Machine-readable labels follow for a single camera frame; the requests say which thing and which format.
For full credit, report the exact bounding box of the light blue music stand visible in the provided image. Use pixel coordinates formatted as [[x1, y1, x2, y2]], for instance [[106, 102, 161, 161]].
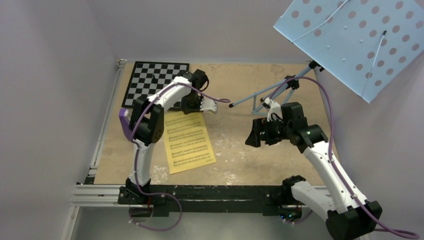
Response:
[[228, 0, 424, 117]]

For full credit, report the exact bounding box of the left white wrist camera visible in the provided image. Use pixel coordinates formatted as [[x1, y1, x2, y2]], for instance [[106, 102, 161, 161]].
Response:
[[199, 98, 218, 115]]

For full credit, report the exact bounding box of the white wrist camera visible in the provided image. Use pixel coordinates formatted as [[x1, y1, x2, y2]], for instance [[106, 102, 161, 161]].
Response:
[[199, 98, 218, 115], [262, 97, 282, 122]]

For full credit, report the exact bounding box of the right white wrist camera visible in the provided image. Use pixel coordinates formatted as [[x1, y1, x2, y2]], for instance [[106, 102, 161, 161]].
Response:
[[262, 97, 282, 122]]

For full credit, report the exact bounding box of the black white chessboard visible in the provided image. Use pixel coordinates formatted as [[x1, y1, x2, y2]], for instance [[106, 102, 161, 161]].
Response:
[[121, 61, 190, 108]]

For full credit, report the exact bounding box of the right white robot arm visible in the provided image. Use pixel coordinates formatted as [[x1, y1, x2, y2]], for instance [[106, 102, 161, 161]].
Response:
[[245, 98, 383, 240]]

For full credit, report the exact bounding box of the aluminium frame rail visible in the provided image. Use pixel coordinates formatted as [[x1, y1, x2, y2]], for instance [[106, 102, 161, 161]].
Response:
[[59, 59, 370, 240]]

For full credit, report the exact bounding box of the yellow sheet music page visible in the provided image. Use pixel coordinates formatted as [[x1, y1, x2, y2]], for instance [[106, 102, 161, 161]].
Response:
[[163, 111, 216, 174]]

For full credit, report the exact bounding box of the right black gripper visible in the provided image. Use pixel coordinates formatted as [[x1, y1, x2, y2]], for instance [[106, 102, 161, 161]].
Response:
[[245, 115, 292, 148]]

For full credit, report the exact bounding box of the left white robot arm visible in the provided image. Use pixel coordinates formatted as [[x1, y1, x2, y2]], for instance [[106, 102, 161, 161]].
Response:
[[119, 69, 217, 205]]

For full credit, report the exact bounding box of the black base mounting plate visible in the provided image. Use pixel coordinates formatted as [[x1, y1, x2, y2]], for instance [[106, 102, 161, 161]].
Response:
[[117, 185, 308, 221]]

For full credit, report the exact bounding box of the purple metronome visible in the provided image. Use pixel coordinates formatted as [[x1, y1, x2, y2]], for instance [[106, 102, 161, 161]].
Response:
[[118, 108, 134, 142]]

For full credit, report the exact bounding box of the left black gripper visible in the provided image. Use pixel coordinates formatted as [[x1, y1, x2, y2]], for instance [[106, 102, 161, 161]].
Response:
[[180, 93, 205, 115]]

